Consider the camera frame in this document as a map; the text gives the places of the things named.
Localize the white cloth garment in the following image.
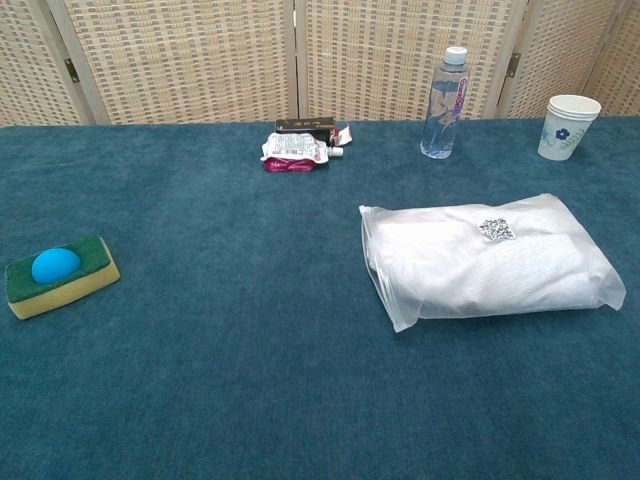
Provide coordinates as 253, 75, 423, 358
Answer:
368, 203, 615, 319

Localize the white translucent plastic zip bag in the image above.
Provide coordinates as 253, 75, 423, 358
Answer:
358, 193, 627, 334

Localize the white and red drink pouch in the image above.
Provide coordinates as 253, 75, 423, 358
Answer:
259, 131, 346, 175

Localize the black rectangular box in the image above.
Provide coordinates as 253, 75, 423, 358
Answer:
275, 116, 337, 146

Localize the blue table cover cloth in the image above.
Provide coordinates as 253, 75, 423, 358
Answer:
0, 115, 640, 480

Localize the clear plastic water bottle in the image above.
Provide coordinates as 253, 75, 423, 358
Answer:
419, 46, 471, 159

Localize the woven folding screen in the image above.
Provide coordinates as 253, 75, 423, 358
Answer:
0, 0, 640, 127

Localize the green and yellow sponge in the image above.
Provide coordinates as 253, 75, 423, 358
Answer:
4, 234, 122, 320

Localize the flower print paper cup stack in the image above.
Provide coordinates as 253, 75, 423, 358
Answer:
537, 94, 602, 162

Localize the blue rubber ball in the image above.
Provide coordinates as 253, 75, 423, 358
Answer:
31, 247, 82, 286

